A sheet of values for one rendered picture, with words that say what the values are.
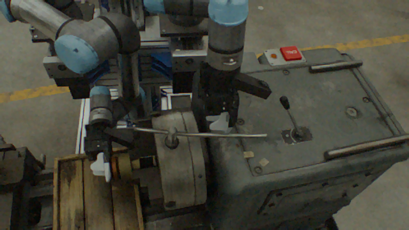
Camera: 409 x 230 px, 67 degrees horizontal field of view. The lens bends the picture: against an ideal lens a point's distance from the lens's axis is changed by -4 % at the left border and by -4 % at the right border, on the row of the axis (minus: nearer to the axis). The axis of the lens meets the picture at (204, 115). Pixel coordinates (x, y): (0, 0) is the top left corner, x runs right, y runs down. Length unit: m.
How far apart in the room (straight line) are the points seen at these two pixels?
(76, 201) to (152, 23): 0.81
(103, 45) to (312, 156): 0.64
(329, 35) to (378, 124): 2.47
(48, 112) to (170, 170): 1.88
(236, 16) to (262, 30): 2.65
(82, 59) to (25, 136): 1.75
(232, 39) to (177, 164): 0.40
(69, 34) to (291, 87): 0.67
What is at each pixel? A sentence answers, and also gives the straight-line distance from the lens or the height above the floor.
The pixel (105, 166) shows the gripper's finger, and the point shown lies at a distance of 1.02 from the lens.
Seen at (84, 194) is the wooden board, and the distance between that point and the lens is 1.24.
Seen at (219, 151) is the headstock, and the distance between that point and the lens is 0.89.
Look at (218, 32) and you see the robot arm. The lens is 0.63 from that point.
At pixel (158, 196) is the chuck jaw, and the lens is 0.96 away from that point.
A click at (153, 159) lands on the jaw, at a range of 1.07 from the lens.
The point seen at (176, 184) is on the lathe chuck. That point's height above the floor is 1.17.
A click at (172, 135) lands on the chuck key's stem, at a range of 0.81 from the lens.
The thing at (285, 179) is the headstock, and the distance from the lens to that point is 0.87.
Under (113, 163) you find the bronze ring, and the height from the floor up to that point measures 1.12.
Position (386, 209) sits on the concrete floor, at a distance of 2.53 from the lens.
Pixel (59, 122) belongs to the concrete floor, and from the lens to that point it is 2.57.
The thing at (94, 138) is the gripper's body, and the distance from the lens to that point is 1.06.
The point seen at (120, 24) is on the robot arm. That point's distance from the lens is 0.94.
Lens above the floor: 2.00
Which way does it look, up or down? 54 degrees down
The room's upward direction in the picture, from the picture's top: 7 degrees clockwise
